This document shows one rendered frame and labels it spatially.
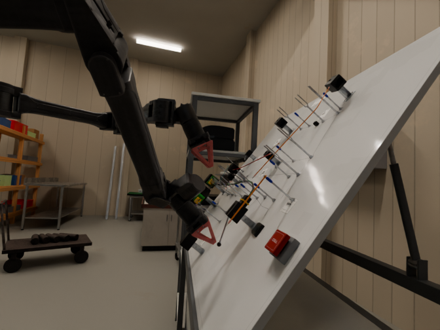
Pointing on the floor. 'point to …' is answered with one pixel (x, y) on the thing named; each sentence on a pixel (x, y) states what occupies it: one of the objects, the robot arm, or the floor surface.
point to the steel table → (55, 201)
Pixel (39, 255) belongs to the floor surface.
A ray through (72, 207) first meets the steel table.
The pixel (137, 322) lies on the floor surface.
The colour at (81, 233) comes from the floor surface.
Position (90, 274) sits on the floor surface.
